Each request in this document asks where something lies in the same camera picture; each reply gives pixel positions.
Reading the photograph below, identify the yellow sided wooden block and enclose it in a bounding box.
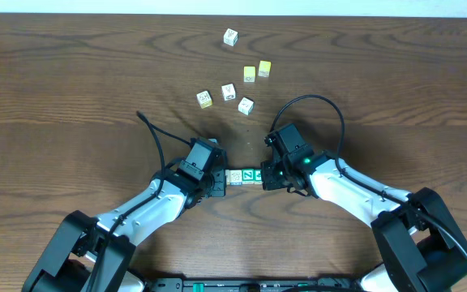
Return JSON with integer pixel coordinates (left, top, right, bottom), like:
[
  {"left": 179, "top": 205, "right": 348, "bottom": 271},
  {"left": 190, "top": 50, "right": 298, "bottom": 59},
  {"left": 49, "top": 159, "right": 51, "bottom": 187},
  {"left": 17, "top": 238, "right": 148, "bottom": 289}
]
[{"left": 225, "top": 170, "right": 230, "bottom": 186}]

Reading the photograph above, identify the blue sided wooden block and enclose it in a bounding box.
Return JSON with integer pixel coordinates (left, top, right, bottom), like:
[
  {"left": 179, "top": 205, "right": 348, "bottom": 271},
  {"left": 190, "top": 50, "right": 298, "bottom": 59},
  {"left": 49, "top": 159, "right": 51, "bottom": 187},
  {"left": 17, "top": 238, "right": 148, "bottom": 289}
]
[{"left": 229, "top": 170, "right": 242, "bottom": 186}]

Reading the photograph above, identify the green letter N block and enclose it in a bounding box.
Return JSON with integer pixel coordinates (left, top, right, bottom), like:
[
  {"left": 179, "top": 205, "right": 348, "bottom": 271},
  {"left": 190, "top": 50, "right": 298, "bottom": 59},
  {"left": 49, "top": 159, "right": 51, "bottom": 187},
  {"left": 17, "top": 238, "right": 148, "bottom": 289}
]
[{"left": 242, "top": 169, "right": 255, "bottom": 185}]

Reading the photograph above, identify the green number 4 block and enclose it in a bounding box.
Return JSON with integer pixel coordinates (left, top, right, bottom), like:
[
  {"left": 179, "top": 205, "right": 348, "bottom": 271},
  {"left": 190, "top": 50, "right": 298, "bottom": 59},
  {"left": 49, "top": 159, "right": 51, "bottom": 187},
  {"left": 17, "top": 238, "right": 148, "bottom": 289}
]
[{"left": 254, "top": 170, "right": 263, "bottom": 184}]

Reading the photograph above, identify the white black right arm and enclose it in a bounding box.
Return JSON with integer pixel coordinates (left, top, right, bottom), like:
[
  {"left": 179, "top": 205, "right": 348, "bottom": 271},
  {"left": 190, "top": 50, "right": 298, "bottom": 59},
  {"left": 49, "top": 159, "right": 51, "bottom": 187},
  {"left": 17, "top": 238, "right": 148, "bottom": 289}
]
[{"left": 261, "top": 147, "right": 467, "bottom": 292}]

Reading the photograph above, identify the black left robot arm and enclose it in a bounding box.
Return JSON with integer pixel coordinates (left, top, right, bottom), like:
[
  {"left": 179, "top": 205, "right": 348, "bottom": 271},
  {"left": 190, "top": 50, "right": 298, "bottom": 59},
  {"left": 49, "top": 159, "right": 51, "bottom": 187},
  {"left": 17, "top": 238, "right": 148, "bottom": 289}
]
[{"left": 23, "top": 137, "right": 227, "bottom": 291}]

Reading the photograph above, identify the white wooden block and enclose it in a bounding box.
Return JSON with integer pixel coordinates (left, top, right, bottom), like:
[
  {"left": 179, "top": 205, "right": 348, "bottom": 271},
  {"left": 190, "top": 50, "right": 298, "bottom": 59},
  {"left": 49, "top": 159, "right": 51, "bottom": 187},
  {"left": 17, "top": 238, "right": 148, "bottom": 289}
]
[{"left": 238, "top": 97, "right": 255, "bottom": 115}]

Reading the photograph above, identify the wooden block letter B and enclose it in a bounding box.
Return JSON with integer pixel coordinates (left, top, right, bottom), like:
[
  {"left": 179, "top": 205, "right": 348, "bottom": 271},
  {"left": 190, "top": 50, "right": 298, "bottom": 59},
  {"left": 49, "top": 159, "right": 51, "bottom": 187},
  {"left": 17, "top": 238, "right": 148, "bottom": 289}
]
[{"left": 196, "top": 90, "right": 213, "bottom": 109}]

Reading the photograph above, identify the wooden block letter W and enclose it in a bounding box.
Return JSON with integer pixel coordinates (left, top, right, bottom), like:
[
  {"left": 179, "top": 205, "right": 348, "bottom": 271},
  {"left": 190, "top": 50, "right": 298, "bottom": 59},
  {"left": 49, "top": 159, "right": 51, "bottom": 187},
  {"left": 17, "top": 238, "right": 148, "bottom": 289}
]
[{"left": 221, "top": 84, "right": 236, "bottom": 101}]

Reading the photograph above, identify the yellow top wooden block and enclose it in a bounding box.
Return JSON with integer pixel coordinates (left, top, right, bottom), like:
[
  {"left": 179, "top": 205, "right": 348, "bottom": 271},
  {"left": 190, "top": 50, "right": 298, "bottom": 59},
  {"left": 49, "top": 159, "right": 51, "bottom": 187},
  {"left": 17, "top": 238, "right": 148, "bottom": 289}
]
[{"left": 243, "top": 67, "right": 256, "bottom": 83}]

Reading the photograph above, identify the wooden block number 3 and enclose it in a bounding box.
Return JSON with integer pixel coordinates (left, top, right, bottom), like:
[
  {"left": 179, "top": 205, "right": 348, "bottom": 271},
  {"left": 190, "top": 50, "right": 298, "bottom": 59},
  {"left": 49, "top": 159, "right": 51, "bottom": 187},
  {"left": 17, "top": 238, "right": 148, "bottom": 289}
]
[{"left": 223, "top": 28, "right": 238, "bottom": 46}]

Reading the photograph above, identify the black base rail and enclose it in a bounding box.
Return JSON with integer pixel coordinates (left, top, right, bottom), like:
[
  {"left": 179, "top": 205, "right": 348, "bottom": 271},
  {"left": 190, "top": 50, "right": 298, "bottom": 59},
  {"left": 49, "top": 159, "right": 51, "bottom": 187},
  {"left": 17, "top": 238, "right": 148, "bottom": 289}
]
[{"left": 144, "top": 277, "right": 362, "bottom": 292}]

